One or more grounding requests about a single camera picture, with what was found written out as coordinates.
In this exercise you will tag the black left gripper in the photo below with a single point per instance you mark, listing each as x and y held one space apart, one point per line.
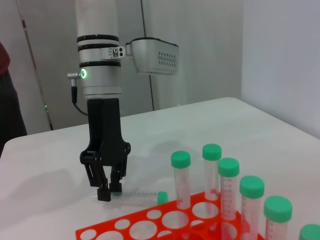
105 130

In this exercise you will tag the green-capped test tube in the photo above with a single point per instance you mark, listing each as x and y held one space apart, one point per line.
278 208
252 185
228 167
180 160
162 197
310 232
212 151

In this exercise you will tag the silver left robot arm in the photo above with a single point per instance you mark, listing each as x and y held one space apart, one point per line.
97 22

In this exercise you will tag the orange test tube rack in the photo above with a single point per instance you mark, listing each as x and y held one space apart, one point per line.
142 220

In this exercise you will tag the person in dark clothing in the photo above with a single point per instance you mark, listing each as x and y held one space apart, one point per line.
10 112

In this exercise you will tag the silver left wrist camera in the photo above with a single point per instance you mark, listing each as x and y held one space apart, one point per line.
152 55

